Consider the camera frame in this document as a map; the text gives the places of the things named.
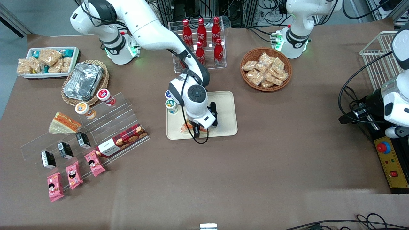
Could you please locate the flat wicker tray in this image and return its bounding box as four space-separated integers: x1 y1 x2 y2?
61 60 110 107

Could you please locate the red cola bottle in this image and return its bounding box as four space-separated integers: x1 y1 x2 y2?
182 19 193 47
212 17 221 47
196 42 206 65
197 18 207 45
214 39 224 65

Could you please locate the white wire basket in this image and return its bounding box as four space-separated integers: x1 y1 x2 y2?
359 31 404 91

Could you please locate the black cable bundle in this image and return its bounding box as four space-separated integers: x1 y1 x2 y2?
284 213 409 230

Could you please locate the red lid yogurt cup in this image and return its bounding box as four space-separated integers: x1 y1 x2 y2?
97 89 116 106

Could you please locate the orange lid yogurt cup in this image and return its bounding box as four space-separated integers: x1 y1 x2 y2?
75 102 96 119

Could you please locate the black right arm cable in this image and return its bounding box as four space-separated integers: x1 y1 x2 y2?
181 72 210 144

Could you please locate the metal rack with cables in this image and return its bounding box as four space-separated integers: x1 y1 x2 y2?
220 0 288 27

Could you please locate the small black white box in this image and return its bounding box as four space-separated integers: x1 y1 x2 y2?
58 142 74 159
41 151 57 169
76 132 91 149

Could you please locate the yellow emergency stop control box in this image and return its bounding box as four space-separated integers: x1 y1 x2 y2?
373 136 409 189

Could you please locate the round brown wicker basket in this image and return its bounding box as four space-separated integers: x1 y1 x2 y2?
240 47 292 92

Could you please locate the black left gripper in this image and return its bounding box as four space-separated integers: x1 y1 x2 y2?
339 88 385 125

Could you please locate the clear acrylic bottle rack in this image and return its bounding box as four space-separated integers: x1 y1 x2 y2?
168 18 227 74

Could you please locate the pink snack packet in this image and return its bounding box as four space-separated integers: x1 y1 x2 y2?
47 172 65 202
66 161 84 190
84 150 106 177

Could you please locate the lettuce ham sandwich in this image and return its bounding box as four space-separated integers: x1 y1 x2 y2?
180 121 210 134

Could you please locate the aluminium foil container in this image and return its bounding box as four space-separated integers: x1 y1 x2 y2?
63 62 103 102

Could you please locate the dark metal pole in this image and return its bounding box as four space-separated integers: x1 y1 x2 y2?
0 3 25 39

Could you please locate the clear acrylic stepped stand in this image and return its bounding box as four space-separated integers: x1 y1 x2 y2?
21 92 150 192

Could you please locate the wrapped egg ham sandwich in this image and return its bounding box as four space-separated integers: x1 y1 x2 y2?
49 112 82 134

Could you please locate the long black looping cable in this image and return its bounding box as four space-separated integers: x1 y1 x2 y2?
338 51 393 123

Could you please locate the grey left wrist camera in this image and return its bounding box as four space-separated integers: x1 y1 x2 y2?
385 126 409 139

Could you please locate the green lid yogurt cup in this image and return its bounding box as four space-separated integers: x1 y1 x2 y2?
165 99 179 114

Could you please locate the white plastic bin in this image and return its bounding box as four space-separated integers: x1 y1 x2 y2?
19 47 79 79

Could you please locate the beige plastic tray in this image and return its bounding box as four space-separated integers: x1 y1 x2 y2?
166 91 238 140

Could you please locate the red plaid cookie box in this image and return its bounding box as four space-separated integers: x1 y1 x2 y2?
96 124 148 158

